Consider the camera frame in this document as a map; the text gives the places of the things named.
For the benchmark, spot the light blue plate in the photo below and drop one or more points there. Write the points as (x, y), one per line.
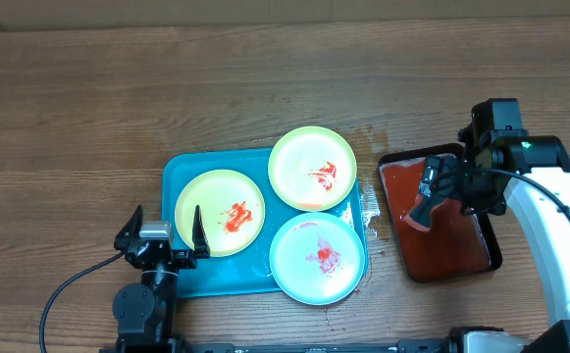
(317, 259)

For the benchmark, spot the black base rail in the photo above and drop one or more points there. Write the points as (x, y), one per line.
(436, 345)

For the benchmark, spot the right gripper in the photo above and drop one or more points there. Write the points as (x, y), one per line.
(446, 188)

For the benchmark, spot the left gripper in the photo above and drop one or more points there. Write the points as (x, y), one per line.
(187, 260)

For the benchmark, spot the red-stained sponge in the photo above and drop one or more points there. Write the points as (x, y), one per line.
(424, 213)

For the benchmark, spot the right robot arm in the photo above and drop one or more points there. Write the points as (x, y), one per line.
(503, 167)

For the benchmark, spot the yellow-green plate top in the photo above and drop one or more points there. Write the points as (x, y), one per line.
(312, 168)

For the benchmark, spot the teal plastic tray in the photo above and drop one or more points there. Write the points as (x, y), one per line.
(247, 271)

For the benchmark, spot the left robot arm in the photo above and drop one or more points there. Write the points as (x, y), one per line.
(145, 310)

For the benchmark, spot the yellow plate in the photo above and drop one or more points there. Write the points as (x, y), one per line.
(232, 210)

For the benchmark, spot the black tray with red liquid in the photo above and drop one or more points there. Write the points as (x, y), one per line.
(456, 245)

